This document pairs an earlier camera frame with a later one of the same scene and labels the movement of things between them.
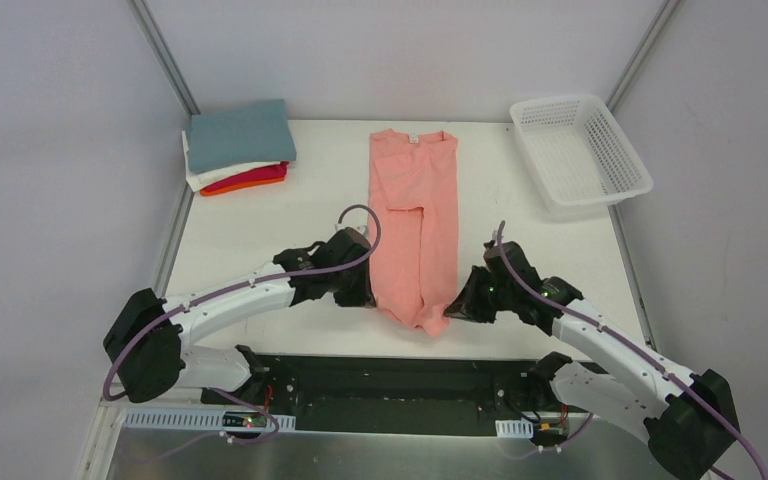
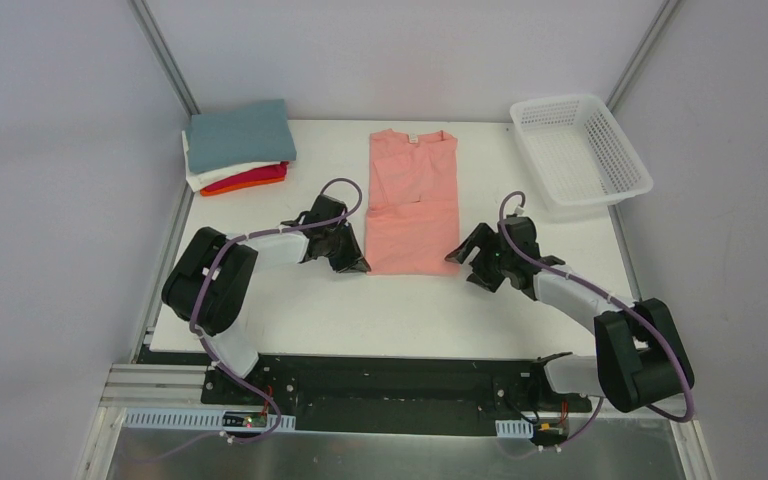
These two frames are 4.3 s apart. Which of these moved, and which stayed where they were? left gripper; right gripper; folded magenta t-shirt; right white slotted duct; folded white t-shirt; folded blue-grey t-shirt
Moved: right gripper; left gripper
Stayed: folded white t-shirt; folded blue-grey t-shirt; right white slotted duct; folded magenta t-shirt
